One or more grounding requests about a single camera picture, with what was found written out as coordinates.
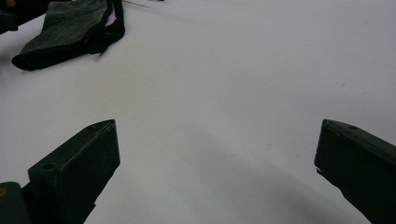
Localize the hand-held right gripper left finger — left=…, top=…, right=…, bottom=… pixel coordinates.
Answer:
left=21, top=119, right=121, bottom=224

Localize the dark grey cloth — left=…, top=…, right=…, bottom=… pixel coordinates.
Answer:
left=11, top=0, right=126, bottom=72

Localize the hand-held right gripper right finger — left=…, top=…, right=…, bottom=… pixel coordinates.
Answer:
left=314, top=119, right=396, bottom=224

